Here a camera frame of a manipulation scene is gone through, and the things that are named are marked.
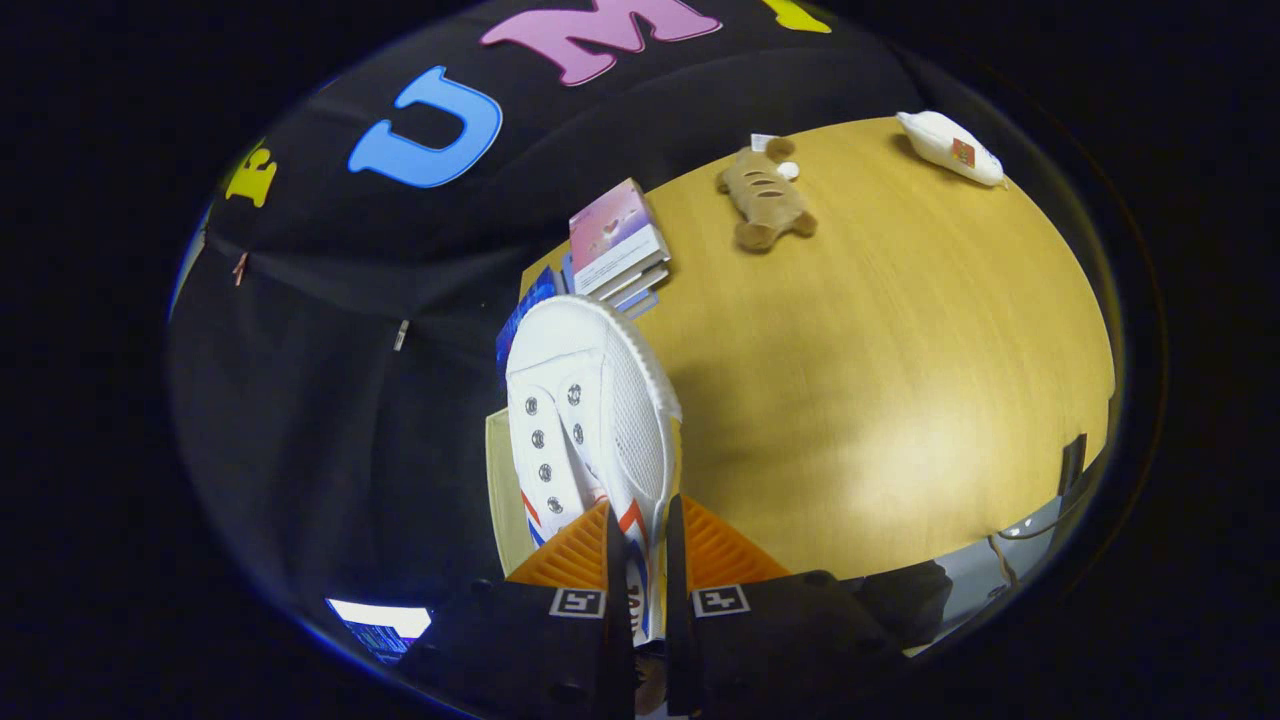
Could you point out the light blue book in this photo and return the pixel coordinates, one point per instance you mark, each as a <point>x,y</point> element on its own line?
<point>642,303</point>

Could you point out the brown plush toy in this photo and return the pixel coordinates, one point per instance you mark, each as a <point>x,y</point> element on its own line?
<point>765,195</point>

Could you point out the white pouch with red label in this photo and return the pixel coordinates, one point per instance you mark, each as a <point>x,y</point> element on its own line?
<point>945,145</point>

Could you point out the white canvas shoe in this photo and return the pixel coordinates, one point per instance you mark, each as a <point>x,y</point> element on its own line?
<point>600,400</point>

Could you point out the grey cover book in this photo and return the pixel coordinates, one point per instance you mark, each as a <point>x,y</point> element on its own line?
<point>642,283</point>

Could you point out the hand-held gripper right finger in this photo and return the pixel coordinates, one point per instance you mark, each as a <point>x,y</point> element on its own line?
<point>680,650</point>

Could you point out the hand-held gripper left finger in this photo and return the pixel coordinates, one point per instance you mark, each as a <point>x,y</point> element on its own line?
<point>620,650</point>

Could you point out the computer monitor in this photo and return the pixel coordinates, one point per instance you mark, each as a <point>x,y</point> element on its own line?
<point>385,622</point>

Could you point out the silver metal clip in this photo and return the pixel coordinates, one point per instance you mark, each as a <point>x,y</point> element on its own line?
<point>401,335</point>

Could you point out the pink cover book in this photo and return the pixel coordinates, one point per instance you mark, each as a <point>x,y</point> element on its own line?
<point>612,230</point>

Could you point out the dark blue book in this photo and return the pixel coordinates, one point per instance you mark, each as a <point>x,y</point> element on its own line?
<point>525,310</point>

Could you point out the cream fabric storage box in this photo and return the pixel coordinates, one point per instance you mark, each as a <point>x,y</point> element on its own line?
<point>505,500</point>

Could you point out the wooden clothes peg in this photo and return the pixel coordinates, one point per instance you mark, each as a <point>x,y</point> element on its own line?
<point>240,268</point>

